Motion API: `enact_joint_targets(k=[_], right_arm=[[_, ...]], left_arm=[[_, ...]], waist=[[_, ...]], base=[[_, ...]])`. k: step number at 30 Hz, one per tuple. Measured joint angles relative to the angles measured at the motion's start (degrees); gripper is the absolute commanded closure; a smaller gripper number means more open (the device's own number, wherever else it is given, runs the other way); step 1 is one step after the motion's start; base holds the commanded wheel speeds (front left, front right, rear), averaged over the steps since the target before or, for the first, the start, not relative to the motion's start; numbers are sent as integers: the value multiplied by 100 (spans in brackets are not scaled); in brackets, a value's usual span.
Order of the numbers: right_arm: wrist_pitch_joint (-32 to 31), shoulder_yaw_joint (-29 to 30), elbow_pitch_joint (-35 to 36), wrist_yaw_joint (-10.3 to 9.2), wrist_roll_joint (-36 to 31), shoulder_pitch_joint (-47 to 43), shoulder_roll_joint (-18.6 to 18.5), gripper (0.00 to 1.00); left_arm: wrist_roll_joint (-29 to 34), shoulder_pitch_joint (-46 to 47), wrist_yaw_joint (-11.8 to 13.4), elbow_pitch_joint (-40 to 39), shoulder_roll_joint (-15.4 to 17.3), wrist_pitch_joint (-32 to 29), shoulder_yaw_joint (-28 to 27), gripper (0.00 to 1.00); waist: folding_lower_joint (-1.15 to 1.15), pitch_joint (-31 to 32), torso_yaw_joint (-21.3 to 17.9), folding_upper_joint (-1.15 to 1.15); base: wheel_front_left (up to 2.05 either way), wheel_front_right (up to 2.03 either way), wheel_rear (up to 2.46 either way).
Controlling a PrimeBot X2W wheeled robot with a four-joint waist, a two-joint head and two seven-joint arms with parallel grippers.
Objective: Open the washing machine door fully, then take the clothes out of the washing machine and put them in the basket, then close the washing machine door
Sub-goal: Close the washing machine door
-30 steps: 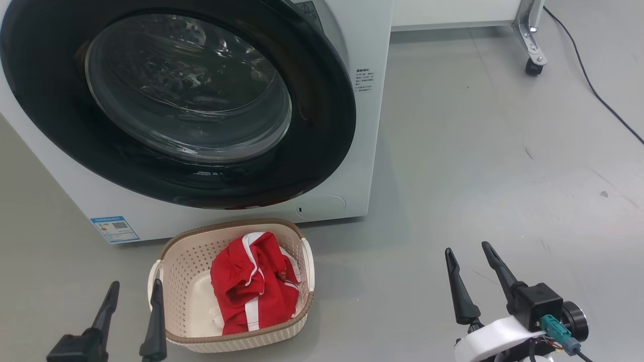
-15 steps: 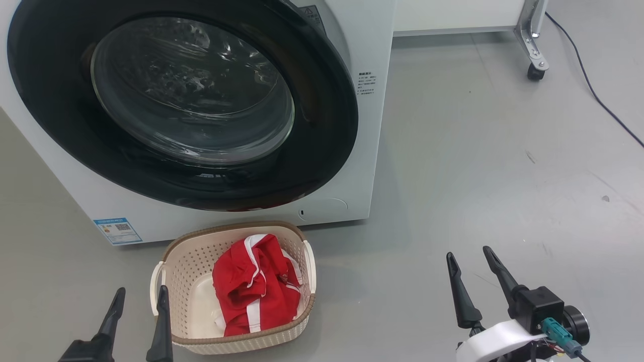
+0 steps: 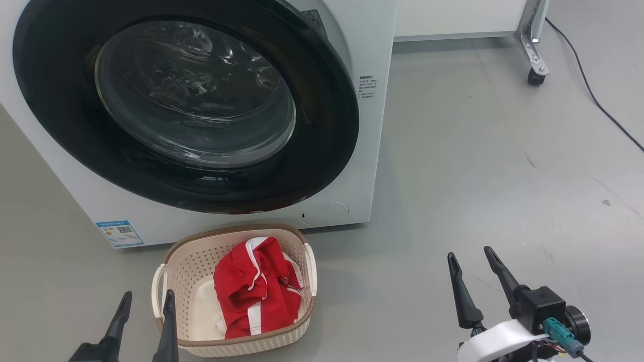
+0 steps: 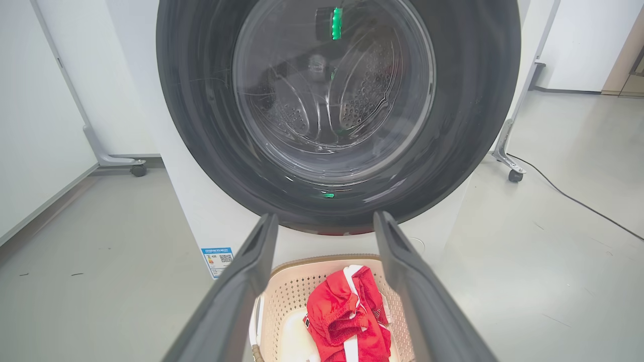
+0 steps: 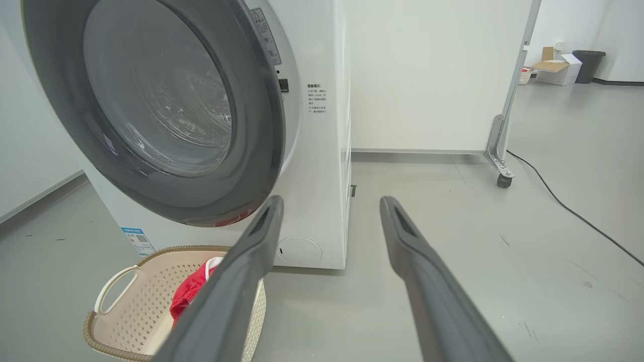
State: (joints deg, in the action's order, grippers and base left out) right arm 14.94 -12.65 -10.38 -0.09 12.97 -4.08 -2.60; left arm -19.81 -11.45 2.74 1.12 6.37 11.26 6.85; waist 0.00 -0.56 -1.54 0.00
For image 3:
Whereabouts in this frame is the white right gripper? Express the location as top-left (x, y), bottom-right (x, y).
top-left (447, 246), bottom-right (559, 362)

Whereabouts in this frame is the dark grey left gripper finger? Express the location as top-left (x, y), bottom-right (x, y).
top-left (152, 289), bottom-right (180, 362)
top-left (68, 291), bottom-right (134, 362)

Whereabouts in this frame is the red and white garment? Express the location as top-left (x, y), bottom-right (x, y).
top-left (213, 236), bottom-right (304, 339)

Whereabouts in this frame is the washing machine round door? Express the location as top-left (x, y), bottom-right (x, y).
top-left (13, 0), bottom-right (360, 214)

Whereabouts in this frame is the cream perforated laundry basket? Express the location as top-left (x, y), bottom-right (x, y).
top-left (151, 224), bottom-right (317, 357)

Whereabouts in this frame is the round white filter access cover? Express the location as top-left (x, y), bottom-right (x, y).
top-left (299, 201), bottom-right (349, 226)

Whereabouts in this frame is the white front-load washing machine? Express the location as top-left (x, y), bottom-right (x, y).
top-left (0, 0), bottom-right (398, 249)

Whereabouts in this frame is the blue energy label sticker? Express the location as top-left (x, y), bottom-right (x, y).
top-left (96, 220), bottom-right (145, 248)

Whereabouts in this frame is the metal leg with caster wheel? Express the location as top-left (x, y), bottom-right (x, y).
top-left (514, 0), bottom-right (551, 86)

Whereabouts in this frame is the white partition panel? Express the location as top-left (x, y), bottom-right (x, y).
top-left (394, 0), bottom-right (534, 42)

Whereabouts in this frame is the grey warning symbol sticker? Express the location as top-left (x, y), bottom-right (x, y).
top-left (302, 9), bottom-right (329, 39)

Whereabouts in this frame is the right black cable teal plug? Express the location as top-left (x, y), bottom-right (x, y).
top-left (543, 317), bottom-right (594, 362)

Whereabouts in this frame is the black floor cable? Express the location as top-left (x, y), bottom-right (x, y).
top-left (546, 18), bottom-right (644, 151)

